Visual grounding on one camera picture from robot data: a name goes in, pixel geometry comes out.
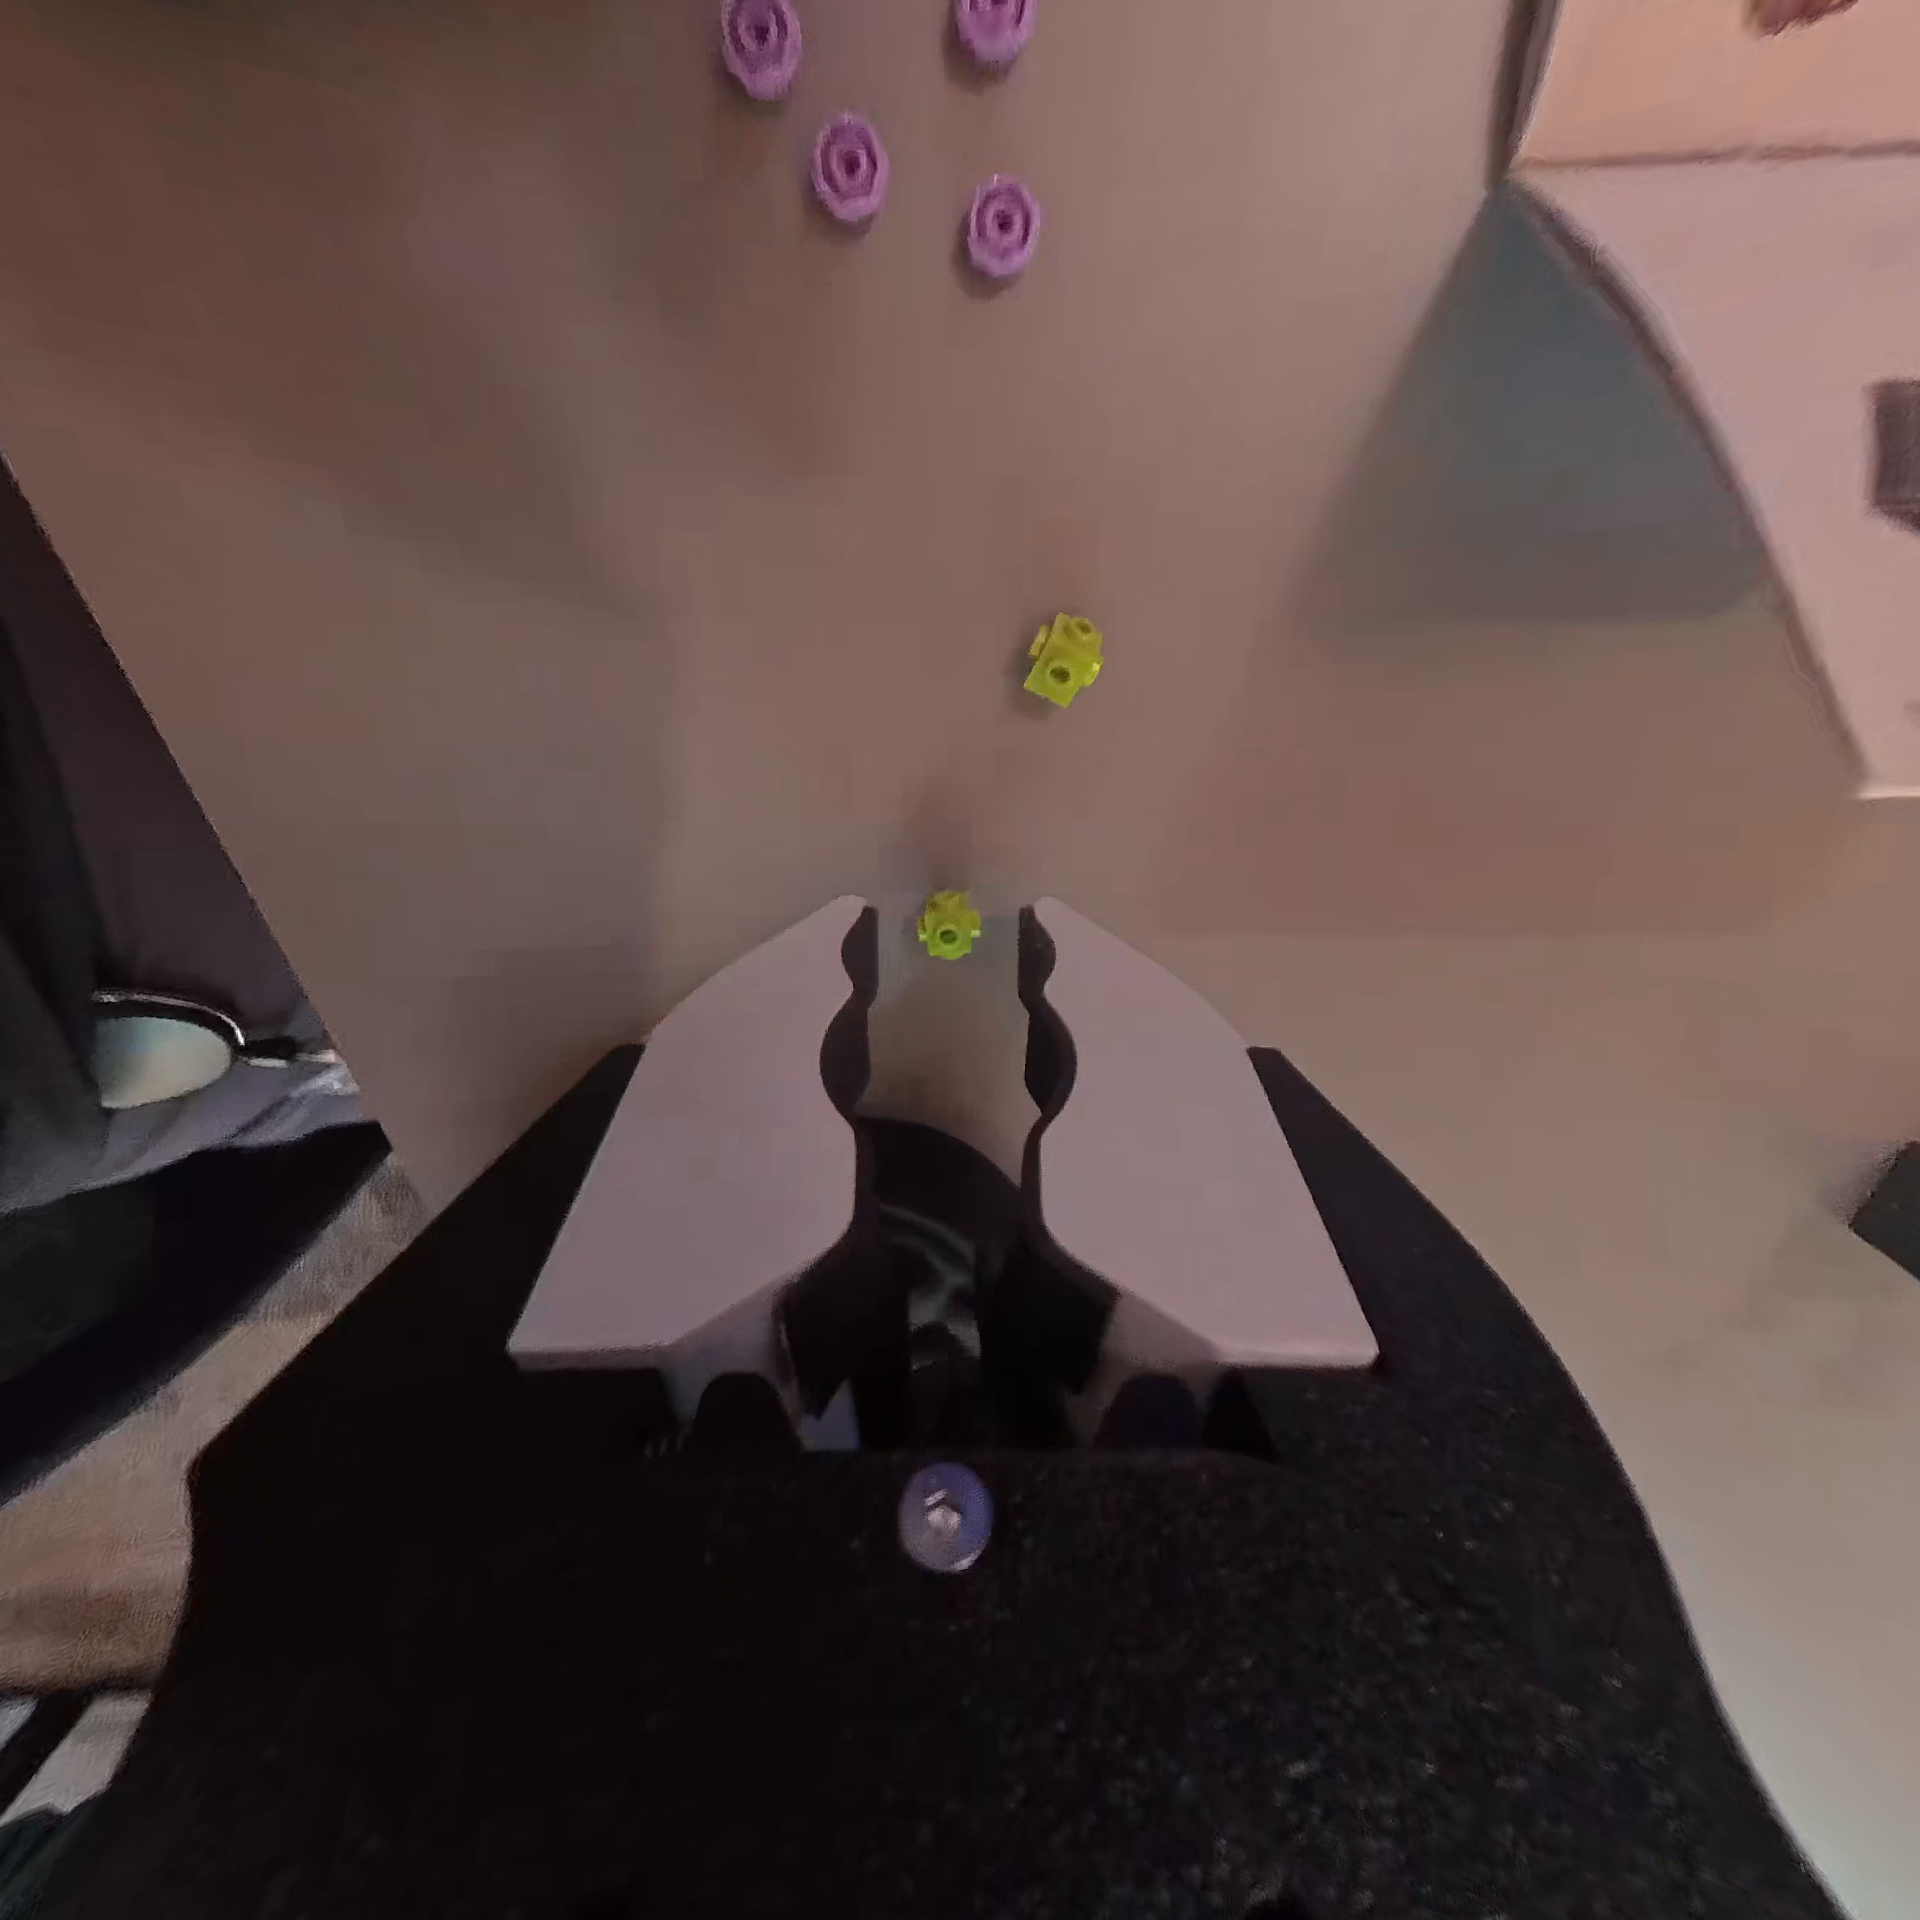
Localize grey desk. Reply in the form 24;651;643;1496
0;0;1920;1920

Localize instruction booklet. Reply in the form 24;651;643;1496
1492;0;1920;806

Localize pale oval dark-rimmed object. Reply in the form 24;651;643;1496
85;985;308;1117

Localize person's dark pants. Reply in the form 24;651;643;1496
0;467;392;1501

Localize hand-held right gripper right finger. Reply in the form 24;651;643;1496
1015;896;1383;1427

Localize lime cube brick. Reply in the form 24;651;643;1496
1022;610;1108;714

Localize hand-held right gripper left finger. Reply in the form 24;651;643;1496
506;896;878;1427

